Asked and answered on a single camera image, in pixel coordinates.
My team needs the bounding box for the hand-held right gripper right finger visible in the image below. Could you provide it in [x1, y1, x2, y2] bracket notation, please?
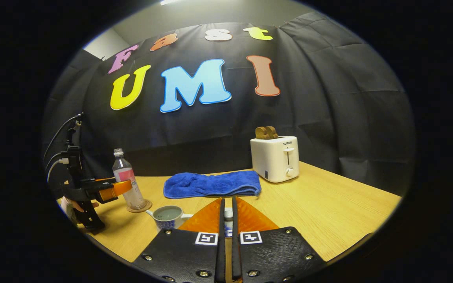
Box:
[231, 197, 326, 283]

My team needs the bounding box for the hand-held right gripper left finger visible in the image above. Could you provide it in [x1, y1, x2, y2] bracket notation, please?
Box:
[132, 198, 226, 283]

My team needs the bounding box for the clear plastic water bottle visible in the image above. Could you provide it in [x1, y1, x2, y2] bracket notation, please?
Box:
[112, 148, 147, 210]

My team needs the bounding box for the white blue teacup lid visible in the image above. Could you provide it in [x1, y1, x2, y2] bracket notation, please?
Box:
[224, 207, 234, 238]

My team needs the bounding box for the round wooden coaster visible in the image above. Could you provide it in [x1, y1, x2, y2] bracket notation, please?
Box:
[127, 200, 153, 213]

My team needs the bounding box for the white blue-flowered teacup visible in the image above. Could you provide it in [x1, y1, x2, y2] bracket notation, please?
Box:
[146, 205, 193, 230]

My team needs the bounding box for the blue towel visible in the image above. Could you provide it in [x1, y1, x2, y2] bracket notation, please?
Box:
[163, 170, 262, 199]

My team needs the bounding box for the white toaster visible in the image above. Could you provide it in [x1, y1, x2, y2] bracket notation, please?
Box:
[250, 136, 300, 184]

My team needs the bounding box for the brown toast slice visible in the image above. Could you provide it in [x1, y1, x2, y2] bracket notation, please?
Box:
[255, 126, 279, 140]

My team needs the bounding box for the grey cable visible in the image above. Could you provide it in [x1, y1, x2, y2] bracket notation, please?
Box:
[47, 158, 70, 183]

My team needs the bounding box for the black cable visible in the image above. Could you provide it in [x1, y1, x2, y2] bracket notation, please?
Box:
[44, 113, 83, 164]

